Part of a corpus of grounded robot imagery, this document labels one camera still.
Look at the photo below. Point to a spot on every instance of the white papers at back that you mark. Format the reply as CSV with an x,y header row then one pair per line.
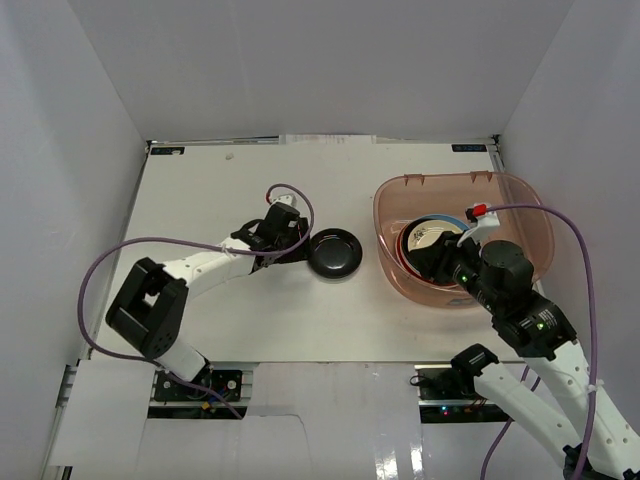
x,y
326,139

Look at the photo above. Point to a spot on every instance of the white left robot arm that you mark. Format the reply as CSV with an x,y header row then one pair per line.
x,y
148,308

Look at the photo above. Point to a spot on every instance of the cream plate with flowers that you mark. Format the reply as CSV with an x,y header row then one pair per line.
x,y
425,231

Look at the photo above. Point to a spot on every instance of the left black corner label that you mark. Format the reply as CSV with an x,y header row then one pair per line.
x,y
166,151

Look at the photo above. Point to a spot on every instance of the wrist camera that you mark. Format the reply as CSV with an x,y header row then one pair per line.
x,y
289,199
483,222

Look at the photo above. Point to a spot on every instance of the red teal floral plate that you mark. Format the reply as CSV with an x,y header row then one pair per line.
x,y
406,263

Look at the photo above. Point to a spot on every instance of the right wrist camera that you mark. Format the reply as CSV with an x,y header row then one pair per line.
x,y
483,222

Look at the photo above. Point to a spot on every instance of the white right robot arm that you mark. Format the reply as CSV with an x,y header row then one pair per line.
x,y
585,434

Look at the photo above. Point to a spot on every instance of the right black corner label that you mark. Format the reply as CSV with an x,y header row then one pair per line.
x,y
469,148

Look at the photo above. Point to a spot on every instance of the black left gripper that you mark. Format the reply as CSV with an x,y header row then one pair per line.
x,y
298,245

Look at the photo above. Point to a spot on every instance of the light blue plastic plate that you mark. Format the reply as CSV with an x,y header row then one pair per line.
x,y
421,247

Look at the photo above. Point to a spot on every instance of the pink transparent plastic bin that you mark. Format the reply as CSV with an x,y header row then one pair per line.
x,y
403,199

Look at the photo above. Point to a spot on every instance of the black corner label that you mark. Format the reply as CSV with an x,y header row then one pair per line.
x,y
469,148
166,151

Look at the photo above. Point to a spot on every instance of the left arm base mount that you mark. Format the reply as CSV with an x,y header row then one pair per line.
x,y
222,394

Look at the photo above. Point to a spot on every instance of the black glossy plate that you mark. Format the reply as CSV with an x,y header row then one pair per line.
x,y
335,254

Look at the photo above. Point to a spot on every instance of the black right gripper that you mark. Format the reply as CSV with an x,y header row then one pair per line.
x,y
432,261

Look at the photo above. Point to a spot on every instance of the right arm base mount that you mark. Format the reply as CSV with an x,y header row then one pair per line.
x,y
444,398

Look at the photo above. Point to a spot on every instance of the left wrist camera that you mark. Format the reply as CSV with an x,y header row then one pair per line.
x,y
289,199

